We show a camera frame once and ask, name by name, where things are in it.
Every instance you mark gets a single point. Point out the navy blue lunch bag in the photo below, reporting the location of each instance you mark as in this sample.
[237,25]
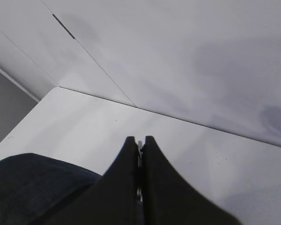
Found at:
[31,185]

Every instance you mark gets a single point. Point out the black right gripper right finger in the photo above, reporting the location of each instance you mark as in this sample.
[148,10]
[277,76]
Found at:
[168,199]

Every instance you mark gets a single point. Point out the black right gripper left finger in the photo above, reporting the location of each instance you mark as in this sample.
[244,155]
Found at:
[112,200]

